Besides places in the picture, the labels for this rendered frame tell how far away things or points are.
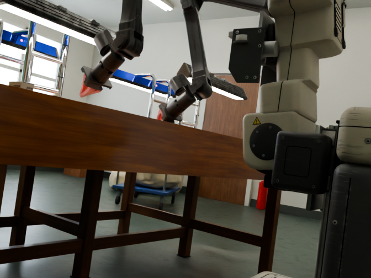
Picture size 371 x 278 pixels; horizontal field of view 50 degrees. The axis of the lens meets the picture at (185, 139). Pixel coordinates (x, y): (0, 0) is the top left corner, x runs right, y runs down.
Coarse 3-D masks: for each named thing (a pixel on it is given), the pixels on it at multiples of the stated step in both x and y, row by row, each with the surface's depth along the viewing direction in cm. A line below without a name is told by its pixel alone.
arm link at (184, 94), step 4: (184, 88) 149; (188, 88) 150; (180, 92) 151; (184, 92) 148; (188, 92) 149; (180, 96) 149; (184, 96) 148; (188, 96) 148; (192, 96) 149; (180, 100) 149; (184, 100) 148; (188, 100) 148; (192, 100) 148; (180, 104) 149; (184, 104) 149; (188, 104) 149; (184, 108) 150
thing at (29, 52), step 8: (64, 8) 139; (32, 24) 147; (96, 24) 150; (32, 32) 147; (32, 40) 148; (64, 40) 159; (32, 48) 148; (64, 48) 159; (40, 56) 151; (48, 56) 154; (64, 56) 159; (24, 64) 147; (64, 64) 160; (24, 72) 147; (64, 72) 161; (24, 80) 147; (40, 88) 152; (48, 88) 155; (56, 88) 159
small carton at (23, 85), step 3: (9, 84) 101; (12, 84) 100; (15, 84) 99; (18, 84) 99; (21, 84) 98; (24, 84) 99; (27, 84) 99; (30, 84) 100; (33, 84) 101; (18, 87) 99; (21, 87) 98; (24, 87) 99; (27, 87) 99; (30, 87) 100; (33, 87) 101
